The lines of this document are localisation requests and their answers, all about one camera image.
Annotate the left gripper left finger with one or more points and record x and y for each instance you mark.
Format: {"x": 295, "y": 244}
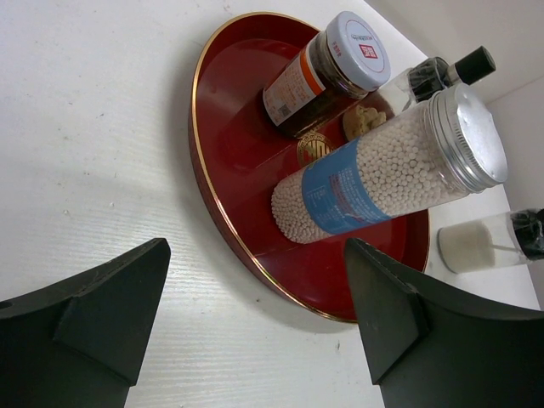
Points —
{"x": 81, "y": 342}

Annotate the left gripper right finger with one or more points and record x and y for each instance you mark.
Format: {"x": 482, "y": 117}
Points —
{"x": 429, "y": 344}

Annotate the white spice bottle black cap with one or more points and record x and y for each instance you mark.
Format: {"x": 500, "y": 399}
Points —
{"x": 498, "y": 241}

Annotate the silver-lid shaker blue label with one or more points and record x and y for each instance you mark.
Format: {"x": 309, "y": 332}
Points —
{"x": 439, "y": 150}

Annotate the brown spice bottle black cap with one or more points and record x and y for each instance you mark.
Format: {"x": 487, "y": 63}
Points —
{"x": 413, "y": 86}

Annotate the round red lacquer tray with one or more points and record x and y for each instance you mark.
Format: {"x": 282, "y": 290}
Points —
{"x": 238, "y": 158}

